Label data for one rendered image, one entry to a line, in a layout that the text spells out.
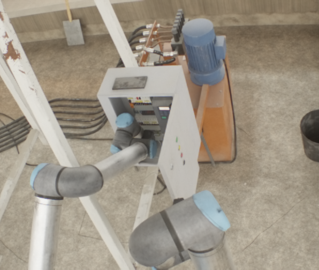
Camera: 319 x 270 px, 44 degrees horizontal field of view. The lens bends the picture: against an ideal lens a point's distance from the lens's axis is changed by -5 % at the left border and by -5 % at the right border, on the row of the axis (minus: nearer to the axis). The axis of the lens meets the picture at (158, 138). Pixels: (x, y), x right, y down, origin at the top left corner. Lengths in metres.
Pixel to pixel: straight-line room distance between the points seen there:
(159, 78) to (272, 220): 1.36
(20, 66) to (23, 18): 3.52
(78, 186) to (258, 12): 3.17
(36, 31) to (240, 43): 2.50
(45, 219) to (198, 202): 0.76
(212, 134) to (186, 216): 1.98
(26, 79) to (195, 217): 0.98
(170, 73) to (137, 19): 2.60
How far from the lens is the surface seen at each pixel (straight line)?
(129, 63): 2.71
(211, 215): 1.00
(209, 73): 2.79
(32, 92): 1.74
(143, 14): 4.54
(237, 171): 3.12
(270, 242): 2.82
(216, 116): 2.80
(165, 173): 1.73
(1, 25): 1.62
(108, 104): 2.10
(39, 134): 3.74
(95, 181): 1.56
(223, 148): 3.07
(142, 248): 1.03
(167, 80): 2.01
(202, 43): 2.66
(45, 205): 1.60
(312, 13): 4.32
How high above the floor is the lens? 2.56
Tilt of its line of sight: 48 degrees down
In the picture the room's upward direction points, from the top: 20 degrees counter-clockwise
